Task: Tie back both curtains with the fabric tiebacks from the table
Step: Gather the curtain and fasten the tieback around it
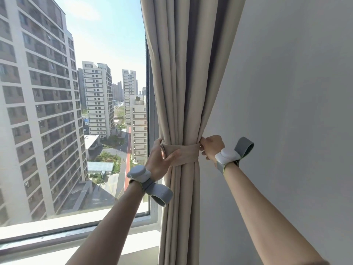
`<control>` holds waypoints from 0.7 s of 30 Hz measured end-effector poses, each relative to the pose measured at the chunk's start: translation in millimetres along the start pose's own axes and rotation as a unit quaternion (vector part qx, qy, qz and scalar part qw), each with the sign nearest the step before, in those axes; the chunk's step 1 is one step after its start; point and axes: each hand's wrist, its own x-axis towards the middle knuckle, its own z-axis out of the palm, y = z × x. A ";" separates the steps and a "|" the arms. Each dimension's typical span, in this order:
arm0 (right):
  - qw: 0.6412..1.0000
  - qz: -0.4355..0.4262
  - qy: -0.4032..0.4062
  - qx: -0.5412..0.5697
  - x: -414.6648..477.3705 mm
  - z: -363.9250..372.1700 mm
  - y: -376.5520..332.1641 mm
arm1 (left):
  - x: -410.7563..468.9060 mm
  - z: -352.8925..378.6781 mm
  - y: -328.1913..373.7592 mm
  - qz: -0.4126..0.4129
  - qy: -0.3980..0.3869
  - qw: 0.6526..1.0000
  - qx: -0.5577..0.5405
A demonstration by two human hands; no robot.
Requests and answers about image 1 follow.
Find white grey wrist tracker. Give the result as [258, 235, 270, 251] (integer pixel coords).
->
[214, 136, 255, 176]
[126, 165, 174, 208]

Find person's left forearm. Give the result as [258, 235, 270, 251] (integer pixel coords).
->
[65, 179, 147, 265]

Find person's left hand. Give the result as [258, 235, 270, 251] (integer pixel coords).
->
[144, 138, 182, 183]

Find person's right forearm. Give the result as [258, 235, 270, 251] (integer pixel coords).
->
[222, 162, 327, 265]

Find beige curtain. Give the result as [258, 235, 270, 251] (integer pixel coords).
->
[140, 0, 247, 265]

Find white window sill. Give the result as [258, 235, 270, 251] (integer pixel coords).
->
[0, 232, 160, 265]

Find beige curtain strap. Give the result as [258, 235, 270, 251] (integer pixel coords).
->
[160, 142, 200, 166]

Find large grey apartment building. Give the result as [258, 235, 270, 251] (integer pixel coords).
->
[0, 0, 89, 227]

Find slim white tower building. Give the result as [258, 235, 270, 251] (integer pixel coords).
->
[122, 69, 138, 124]

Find person's right hand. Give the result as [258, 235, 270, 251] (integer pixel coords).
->
[199, 134, 226, 163]

